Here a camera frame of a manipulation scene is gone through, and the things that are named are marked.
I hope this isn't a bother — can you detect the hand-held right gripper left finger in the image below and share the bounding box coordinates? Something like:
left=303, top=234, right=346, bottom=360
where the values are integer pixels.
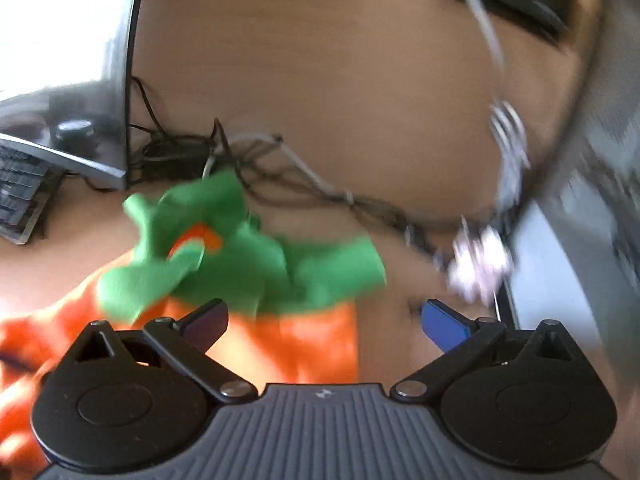
left=65, top=299, right=256, bottom=405

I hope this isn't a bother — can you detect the computer tower case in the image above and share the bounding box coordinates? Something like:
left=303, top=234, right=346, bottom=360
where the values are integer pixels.
left=495, top=0, right=640, bottom=371

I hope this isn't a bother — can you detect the white coiled cable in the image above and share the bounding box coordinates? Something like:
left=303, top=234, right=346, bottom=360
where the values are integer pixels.
left=446, top=0, right=532, bottom=306

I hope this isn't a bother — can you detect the grey cable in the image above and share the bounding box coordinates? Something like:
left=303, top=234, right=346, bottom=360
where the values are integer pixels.
left=201, top=132, right=353, bottom=203

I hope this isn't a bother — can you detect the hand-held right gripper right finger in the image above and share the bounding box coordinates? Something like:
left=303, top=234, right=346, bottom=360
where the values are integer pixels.
left=390, top=300, right=577, bottom=404

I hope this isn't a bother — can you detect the black cable bundle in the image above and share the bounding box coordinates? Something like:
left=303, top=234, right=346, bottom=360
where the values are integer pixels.
left=127, top=76, right=453, bottom=266

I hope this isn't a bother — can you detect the curved computer monitor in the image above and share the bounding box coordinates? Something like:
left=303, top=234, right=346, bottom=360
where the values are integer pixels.
left=0, top=0, right=151, bottom=192

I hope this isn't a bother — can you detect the black power adapter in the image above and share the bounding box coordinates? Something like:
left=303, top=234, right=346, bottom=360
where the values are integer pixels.
left=141, top=135, right=213, bottom=182

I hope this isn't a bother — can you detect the black monitor stand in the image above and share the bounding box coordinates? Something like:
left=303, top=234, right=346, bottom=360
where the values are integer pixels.
left=50, top=118, right=97, bottom=153

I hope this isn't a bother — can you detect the black computer keyboard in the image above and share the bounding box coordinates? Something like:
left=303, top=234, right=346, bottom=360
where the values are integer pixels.
left=0, top=135, right=68, bottom=247

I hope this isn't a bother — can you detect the orange and green fleece garment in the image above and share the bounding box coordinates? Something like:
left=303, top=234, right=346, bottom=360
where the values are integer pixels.
left=0, top=170, right=388, bottom=480

